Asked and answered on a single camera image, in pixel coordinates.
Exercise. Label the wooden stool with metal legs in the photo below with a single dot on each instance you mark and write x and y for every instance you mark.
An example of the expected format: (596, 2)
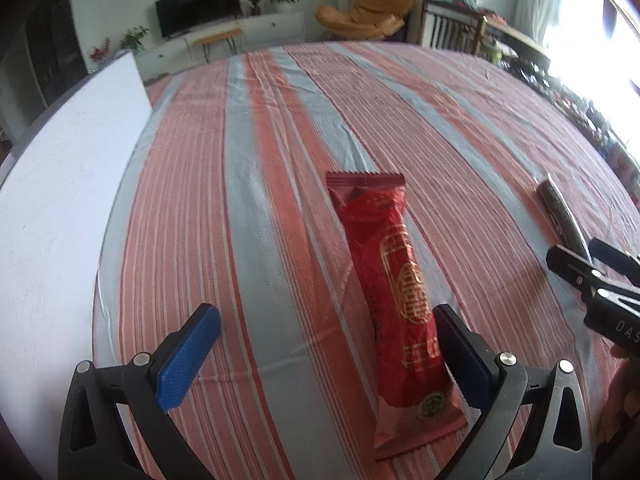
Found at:
(217, 35)

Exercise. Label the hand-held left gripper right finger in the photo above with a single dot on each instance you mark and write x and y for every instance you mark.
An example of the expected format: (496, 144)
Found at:
(460, 360)

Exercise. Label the red snack packet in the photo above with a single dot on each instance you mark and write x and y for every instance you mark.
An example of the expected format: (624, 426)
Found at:
(395, 285)

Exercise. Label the wooden slatted cabinet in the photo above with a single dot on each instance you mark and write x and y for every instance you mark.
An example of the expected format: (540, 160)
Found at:
(450, 25)

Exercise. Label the dark display cabinet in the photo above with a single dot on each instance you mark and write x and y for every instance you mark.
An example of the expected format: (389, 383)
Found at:
(55, 45)

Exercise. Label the striped pink grey bed sheet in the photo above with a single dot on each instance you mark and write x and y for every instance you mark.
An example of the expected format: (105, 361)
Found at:
(250, 185)

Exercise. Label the white TV cabinet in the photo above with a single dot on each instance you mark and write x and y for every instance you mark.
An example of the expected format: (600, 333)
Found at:
(275, 27)

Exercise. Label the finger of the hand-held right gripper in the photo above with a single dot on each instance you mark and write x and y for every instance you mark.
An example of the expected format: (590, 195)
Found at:
(617, 260)
(572, 265)

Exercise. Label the silver stick packet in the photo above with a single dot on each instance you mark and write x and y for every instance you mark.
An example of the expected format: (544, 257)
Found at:
(557, 210)

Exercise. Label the person's right hand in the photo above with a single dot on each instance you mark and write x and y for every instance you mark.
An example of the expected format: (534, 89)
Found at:
(622, 400)

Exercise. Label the red flower arrangement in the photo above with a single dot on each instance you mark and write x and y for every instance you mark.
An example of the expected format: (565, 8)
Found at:
(99, 51)

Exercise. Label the black television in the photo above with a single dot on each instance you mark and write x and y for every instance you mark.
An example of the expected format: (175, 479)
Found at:
(197, 7)

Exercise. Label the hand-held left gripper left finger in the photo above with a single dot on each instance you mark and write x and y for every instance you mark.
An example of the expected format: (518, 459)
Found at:
(187, 360)

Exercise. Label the orange lounge chair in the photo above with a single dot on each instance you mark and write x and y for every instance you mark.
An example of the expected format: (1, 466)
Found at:
(365, 15)

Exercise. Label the green pot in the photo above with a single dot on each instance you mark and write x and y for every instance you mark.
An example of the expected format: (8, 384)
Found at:
(492, 53)

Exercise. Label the white sheer curtain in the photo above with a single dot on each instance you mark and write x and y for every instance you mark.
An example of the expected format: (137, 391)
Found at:
(537, 0)

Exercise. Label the white bed board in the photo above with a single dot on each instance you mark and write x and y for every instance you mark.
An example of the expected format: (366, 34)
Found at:
(60, 210)

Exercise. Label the green plant in glass vase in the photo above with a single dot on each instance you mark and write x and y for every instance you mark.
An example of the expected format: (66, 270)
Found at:
(134, 39)

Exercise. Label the window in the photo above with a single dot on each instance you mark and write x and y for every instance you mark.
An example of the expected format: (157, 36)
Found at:
(595, 30)

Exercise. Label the small potted plant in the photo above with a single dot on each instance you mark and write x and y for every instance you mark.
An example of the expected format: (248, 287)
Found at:
(254, 4)

